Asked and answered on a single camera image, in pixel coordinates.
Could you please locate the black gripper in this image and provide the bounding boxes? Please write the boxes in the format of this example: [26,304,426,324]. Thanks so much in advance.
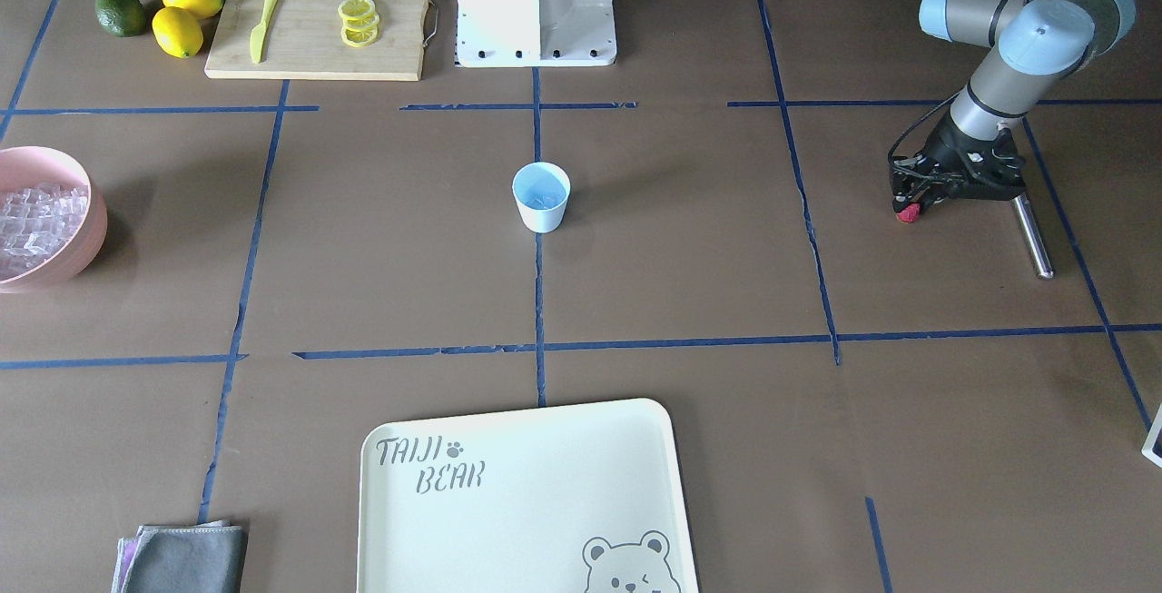
[891,113,1028,213]

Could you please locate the red strawberry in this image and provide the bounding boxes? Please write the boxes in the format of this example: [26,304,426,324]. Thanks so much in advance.
[896,203,921,223]

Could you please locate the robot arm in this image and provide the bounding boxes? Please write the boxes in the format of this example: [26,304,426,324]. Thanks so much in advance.
[888,0,1136,223]

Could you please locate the ice cube in cup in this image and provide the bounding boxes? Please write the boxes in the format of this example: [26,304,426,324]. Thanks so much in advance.
[524,186,568,210]

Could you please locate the light blue cup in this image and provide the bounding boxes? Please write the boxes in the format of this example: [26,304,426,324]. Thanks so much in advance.
[511,162,572,233]

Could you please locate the pile of clear ice cubes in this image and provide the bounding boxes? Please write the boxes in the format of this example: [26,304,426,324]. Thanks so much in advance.
[1,183,91,280]

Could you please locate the steel muddler with black tip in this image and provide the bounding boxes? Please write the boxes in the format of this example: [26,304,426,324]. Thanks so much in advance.
[1012,194,1057,280]

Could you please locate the cream bear tray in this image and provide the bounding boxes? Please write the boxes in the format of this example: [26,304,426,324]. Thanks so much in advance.
[354,398,700,592]

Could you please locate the lemon slices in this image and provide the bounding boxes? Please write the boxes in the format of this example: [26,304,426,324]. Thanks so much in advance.
[337,0,380,48]

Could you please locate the wooden cutting board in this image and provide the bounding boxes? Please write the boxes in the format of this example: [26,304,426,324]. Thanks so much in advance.
[205,0,430,83]

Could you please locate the yellow plastic knife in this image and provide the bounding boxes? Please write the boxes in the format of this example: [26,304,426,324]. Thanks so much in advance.
[249,0,279,64]

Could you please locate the grey folded cloth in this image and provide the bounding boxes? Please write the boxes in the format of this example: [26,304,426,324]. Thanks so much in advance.
[112,521,248,592]

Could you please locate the green avocado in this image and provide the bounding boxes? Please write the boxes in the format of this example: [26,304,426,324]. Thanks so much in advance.
[94,0,149,38]

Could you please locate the pink bowl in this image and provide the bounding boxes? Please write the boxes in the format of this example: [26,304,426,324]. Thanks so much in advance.
[1,147,108,294]

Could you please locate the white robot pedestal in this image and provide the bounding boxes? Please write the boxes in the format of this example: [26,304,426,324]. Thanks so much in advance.
[454,0,618,67]

